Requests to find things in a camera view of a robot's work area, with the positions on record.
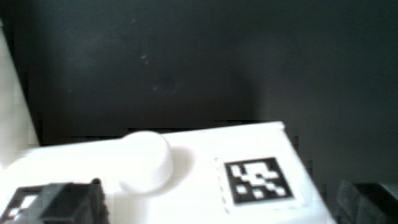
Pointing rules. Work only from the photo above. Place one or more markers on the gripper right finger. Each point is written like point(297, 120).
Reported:
point(367, 203)

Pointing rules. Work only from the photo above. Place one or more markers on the white drawer cabinet frame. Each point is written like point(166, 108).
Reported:
point(18, 137)

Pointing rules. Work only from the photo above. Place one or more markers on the white drawer box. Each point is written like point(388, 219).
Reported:
point(216, 176)

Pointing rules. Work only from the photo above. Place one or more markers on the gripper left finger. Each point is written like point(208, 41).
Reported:
point(77, 206)

